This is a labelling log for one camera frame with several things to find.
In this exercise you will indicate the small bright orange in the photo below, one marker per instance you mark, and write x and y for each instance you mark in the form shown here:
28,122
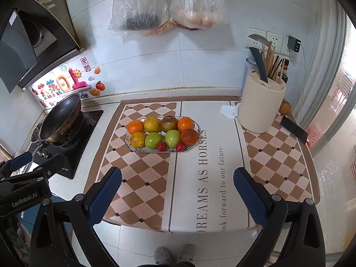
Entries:
185,123
135,126

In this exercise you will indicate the large dark orange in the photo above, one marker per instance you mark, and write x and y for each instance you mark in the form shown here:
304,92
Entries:
189,136

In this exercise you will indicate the white cylindrical canister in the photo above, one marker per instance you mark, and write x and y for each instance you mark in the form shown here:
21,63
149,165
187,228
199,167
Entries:
246,72

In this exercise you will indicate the clear plastic bag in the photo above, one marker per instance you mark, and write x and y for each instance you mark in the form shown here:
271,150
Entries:
133,0
194,0

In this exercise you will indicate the floral oval plate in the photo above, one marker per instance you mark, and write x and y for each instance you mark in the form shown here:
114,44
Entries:
196,124

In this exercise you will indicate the red patterned paper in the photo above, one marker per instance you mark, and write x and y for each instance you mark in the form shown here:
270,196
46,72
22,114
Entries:
313,137

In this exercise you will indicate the white crumpled cloth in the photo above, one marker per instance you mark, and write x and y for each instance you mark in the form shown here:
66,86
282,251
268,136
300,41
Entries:
229,111

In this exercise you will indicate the black gas stove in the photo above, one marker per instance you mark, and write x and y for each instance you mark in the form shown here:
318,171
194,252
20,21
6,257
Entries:
83,133

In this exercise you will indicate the cream utensil holder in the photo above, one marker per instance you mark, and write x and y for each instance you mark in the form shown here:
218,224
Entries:
258,105

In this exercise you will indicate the white wall socket panel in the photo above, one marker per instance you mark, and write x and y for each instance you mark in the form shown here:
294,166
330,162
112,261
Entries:
275,37

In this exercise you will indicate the checkered printed table mat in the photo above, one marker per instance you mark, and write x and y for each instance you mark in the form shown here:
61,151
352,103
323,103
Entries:
200,178

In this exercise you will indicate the colourful wall stickers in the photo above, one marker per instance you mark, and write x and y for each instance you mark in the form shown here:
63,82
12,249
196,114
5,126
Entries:
66,82

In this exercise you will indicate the black smartphone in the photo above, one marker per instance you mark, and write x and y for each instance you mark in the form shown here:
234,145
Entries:
293,129

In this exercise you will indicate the green apple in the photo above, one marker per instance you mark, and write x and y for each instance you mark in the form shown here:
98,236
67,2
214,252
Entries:
172,138
153,140

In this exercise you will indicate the yellow citrus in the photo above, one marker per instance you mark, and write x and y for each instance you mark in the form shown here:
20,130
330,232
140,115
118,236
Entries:
137,140
152,124

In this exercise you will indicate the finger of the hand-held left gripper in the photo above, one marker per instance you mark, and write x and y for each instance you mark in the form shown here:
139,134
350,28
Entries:
21,159
54,163

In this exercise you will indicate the dark metal wok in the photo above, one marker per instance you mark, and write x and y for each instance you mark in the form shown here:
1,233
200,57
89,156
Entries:
61,116

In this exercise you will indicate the dark sauce bottle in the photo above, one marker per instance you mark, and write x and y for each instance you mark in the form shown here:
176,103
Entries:
285,66

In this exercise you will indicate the white window frame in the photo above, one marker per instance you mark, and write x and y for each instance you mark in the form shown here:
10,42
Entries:
325,61

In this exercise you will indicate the metal spatula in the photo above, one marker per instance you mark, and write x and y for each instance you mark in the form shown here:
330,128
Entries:
257,37

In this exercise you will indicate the small red apple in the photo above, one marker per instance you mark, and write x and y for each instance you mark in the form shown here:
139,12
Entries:
162,146
180,146

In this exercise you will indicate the black range hood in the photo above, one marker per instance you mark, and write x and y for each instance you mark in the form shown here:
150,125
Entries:
16,50

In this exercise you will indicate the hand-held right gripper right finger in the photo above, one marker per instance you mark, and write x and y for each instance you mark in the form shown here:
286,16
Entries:
250,197

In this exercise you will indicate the bundle of wooden chopsticks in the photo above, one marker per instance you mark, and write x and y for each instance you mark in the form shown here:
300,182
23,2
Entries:
274,66

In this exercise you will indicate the grey fuzzy slipper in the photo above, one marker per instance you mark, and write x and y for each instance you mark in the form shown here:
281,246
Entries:
186,253
162,256

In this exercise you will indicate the brown-green passion fruit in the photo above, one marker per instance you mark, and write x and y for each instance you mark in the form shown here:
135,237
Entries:
169,123

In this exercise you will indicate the black plug charger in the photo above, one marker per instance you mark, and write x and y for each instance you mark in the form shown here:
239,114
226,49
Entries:
294,44

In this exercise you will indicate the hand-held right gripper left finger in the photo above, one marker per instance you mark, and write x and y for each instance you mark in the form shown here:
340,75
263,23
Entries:
105,197

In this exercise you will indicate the small brown onion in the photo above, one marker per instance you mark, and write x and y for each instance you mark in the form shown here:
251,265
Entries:
285,107

